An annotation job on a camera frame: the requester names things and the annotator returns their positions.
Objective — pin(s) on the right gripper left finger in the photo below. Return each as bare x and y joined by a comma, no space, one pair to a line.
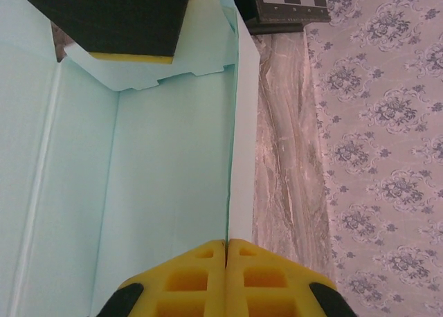
194,279

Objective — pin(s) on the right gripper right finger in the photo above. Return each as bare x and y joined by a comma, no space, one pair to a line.
263,279

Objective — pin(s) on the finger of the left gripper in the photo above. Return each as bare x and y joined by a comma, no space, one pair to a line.
204,5
121,16

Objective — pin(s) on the light blue paper box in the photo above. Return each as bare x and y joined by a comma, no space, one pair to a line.
155,158

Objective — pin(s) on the black and grey chessboard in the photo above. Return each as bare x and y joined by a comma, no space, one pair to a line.
294,19

